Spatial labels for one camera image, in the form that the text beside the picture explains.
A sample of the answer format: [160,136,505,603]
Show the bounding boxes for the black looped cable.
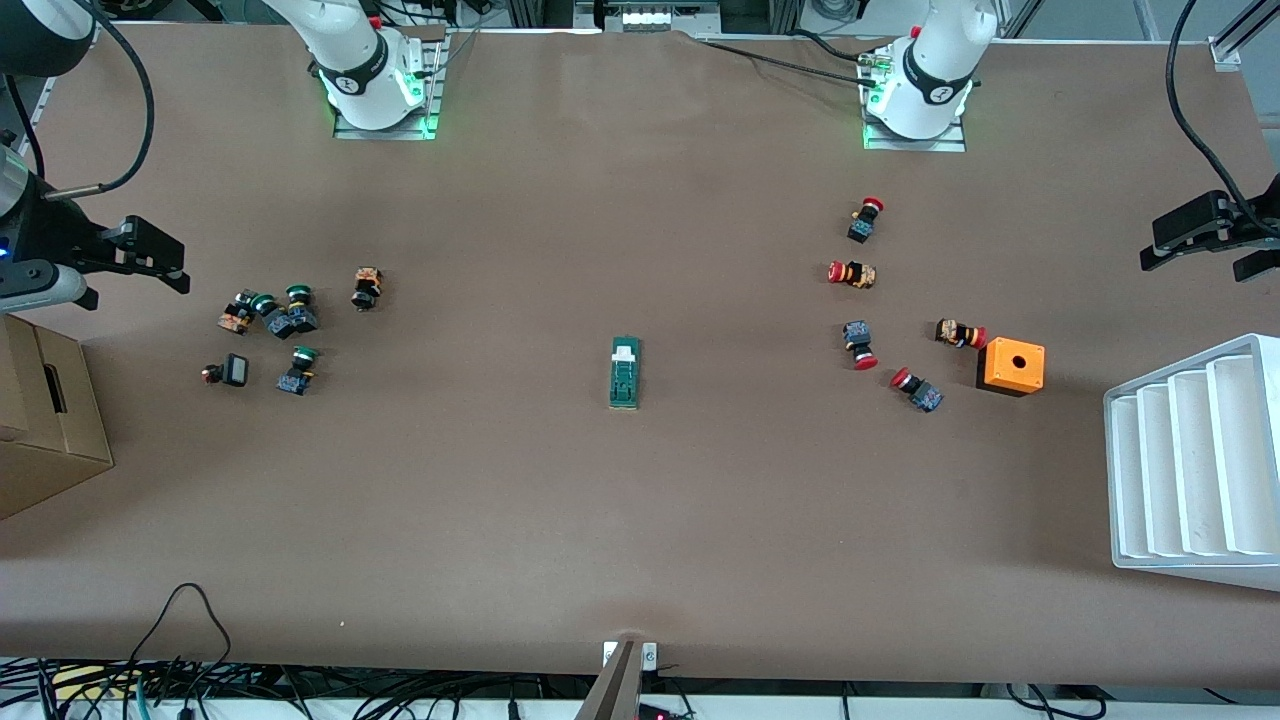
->
[128,582,234,693]

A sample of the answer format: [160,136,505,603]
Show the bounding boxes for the green terminal block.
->
[609,337,643,411]

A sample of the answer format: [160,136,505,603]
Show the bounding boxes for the brown cardboard box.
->
[0,312,115,522]

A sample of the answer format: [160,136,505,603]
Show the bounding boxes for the red mushroom button blue body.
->
[846,197,886,245]
[842,320,880,372]
[889,366,945,415]

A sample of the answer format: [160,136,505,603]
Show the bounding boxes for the white slotted tray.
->
[1103,333,1280,594]

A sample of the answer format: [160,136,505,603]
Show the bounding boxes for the aluminium camera post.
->
[573,640,647,720]

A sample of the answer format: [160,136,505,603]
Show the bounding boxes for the aluminium frame rail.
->
[1207,0,1280,70]
[20,78,61,132]

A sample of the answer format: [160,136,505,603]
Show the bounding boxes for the grey device with white light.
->
[574,0,722,34]

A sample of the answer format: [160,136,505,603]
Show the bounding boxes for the orange button enclosure box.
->
[975,337,1048,399]

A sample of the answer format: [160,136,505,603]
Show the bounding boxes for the tangled black cables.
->
[0,655,603,720]

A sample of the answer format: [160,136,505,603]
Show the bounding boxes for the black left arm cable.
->
[1165,0,1280,242]

